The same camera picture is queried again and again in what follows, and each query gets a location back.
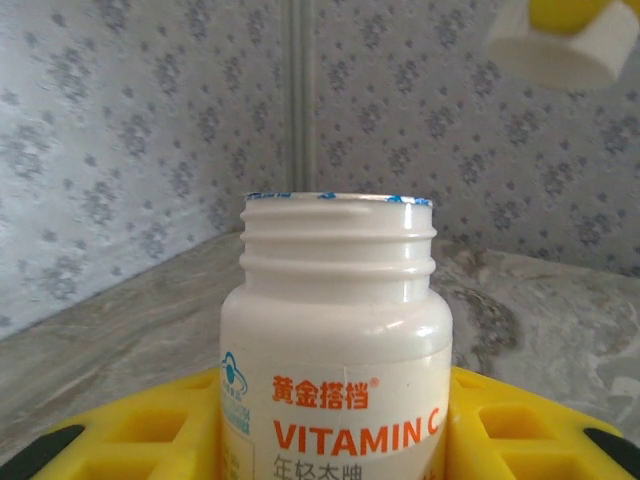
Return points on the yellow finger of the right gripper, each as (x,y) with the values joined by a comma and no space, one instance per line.
(565,15)

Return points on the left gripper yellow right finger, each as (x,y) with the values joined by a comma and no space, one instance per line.
(525,445)

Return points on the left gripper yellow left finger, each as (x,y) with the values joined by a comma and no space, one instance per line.
(125,440)

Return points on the white ribbed bottle cap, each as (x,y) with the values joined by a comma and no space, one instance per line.
(550,60)

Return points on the white vitamin C bottle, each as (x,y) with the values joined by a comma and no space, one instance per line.
(335,325)

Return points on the aluminium frame post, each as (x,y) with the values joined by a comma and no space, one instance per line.
(300,100)

